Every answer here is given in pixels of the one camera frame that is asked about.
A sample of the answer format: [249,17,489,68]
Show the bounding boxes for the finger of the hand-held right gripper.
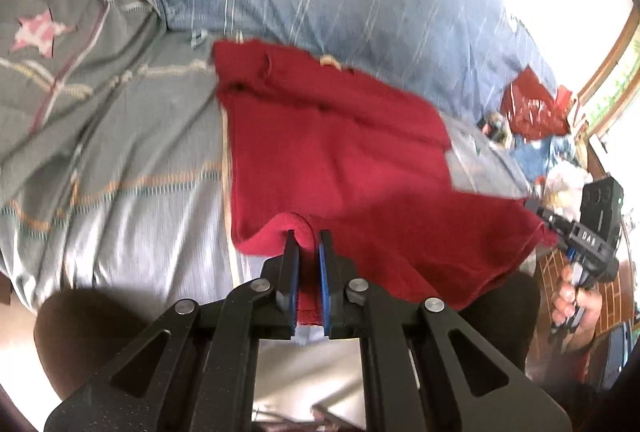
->
[522,197,576,245]

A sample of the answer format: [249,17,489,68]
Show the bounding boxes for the person's right leg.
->
[460,272,541,373]

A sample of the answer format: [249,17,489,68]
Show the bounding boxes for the person's left leg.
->
[32,289,201,400]

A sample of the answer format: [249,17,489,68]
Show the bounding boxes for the red knit garment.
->
[212,39,558,328]

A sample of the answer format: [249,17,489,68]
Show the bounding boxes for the red plastic bag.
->
[500,66,576,140]

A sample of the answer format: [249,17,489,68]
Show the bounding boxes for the person's leg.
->
[32,289,201,400]
[460,272,541,373]

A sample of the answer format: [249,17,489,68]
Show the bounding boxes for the blue cloth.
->
[512,137,576,177]

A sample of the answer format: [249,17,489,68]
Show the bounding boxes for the person's right hand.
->
[550,264,606,353]

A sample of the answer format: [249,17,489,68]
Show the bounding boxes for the wooden window frame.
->
[575,6,640,137]

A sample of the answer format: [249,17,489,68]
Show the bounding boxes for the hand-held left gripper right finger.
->
[317,229,573,432]

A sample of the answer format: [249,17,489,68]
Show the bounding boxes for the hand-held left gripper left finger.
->
[44,229,303,432]

